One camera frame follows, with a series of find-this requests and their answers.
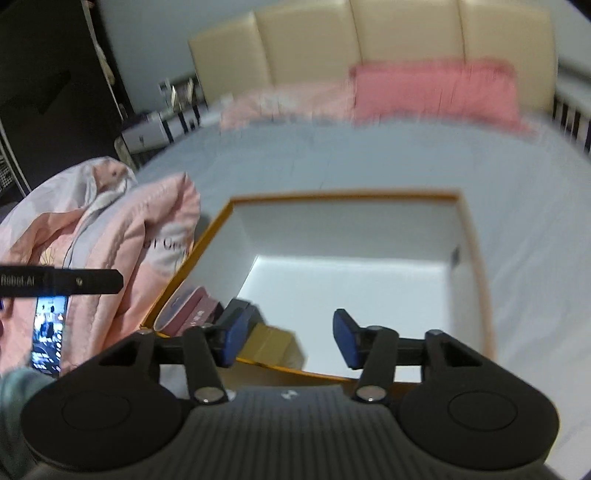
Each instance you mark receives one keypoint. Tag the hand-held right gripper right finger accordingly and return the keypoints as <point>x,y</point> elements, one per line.
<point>346,337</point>

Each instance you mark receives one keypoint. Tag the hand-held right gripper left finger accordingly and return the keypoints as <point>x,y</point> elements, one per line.
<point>235,337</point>

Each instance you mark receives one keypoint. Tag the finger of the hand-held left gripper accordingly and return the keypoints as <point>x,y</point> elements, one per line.
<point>83,281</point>

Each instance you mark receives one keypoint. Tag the small gold cardboard box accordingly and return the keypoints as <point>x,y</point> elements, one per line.
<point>272,344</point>

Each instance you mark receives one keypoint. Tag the pink case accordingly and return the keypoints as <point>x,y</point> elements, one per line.
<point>203,314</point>

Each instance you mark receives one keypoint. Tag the orange cardboard box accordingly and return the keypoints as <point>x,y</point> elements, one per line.
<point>346,277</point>

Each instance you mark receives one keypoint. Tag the black smartphone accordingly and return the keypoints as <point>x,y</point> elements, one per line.
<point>48,337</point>

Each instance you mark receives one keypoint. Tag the pink printed quilt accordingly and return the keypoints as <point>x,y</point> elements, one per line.
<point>138,217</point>

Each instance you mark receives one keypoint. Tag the teal striped fleece cloth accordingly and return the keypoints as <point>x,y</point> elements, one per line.
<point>14,397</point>

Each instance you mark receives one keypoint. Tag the grey bed sheet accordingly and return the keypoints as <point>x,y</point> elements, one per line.
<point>531,230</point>

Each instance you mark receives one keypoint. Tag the light pink pillow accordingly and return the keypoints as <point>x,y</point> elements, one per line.
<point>286,104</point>

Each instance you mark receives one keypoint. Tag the dark pink pillow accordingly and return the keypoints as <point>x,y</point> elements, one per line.
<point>434,92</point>

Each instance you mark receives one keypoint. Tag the cream padded headboard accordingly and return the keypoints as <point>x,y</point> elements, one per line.
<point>406,32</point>

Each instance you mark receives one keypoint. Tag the white drawer black nightstand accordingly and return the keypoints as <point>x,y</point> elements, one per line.
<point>575,120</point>

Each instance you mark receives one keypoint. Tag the silver picture frame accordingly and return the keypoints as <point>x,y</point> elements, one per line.
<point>173,94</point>

